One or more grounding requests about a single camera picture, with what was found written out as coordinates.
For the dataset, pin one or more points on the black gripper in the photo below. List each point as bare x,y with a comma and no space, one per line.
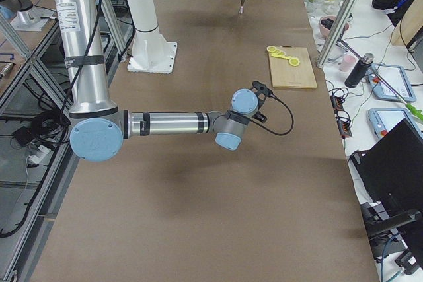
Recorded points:
262,117

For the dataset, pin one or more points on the steel double jigger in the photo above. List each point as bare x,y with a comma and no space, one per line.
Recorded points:
241,8

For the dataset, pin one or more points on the pink cup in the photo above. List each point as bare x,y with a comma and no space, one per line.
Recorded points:
347,63

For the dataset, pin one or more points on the bamboo cutting board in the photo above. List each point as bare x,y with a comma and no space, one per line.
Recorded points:
283,75

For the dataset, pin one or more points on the yellow plastic knife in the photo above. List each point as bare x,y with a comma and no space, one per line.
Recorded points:
284,57

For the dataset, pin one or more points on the lemon slice on knife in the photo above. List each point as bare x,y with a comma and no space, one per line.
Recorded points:
294,62

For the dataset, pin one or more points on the outer lemon slice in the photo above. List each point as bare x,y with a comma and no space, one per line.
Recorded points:
271,48

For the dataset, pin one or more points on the pink bowl with cloth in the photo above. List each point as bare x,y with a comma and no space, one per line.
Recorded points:
325,25

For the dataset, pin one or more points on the black water bottle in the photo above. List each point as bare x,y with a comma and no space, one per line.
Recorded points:
359,70

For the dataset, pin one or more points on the blue teach pendant near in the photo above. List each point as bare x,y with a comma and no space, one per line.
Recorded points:
383,120

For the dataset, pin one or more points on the blue teach pendant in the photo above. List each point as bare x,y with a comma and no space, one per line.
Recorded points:
383,120
396,77

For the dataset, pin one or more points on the blue teach pendant far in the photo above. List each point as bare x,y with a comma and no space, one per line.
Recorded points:
396,77

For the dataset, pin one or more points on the black laptop monitor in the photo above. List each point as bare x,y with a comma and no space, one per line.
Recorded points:
391,172

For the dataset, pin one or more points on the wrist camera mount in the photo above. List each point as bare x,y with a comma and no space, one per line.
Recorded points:
261,91

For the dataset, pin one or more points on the white camera pillar base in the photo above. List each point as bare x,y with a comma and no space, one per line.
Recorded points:
150,53

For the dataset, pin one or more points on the aluminium frame post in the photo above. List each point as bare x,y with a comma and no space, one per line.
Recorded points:
335,31

